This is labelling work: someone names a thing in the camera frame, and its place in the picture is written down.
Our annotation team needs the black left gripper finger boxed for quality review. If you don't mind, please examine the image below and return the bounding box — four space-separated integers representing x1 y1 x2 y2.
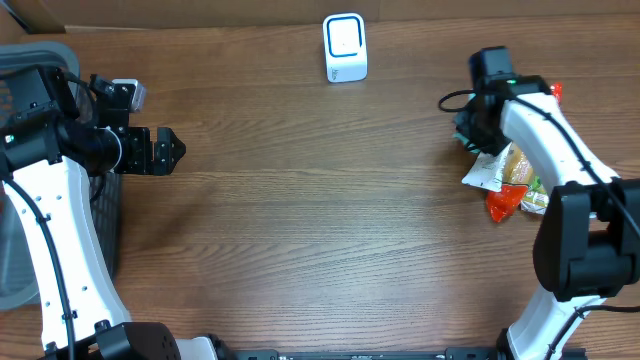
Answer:
153 144 186 175
154 127 186 150

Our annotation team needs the teal snack packet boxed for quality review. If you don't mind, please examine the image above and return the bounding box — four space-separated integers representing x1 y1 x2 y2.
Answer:
453 132 480 154

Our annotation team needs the white tube with gold cap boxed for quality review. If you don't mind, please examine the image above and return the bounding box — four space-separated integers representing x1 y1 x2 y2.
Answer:
461 143 512 192

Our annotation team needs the orange spaghetti packet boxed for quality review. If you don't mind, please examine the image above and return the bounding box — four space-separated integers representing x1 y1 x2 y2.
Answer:
485 82 565 224

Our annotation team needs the green tea packet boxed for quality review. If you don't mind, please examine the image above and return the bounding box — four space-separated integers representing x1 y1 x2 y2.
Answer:
520 175 549 215

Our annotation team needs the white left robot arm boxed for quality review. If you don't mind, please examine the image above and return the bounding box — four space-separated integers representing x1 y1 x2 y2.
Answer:
1 65 223 360

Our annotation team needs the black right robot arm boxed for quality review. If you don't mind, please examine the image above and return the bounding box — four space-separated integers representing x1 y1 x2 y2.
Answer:
450 46 639 359

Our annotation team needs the white barcode scanner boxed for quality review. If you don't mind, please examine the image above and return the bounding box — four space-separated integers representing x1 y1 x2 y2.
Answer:
322 13 368 83

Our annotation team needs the dark grey plastic basket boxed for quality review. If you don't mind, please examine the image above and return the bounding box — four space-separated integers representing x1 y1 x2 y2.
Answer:
0 40 124 312

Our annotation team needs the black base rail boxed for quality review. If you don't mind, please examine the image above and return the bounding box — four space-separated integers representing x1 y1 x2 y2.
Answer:
234 347 506 360

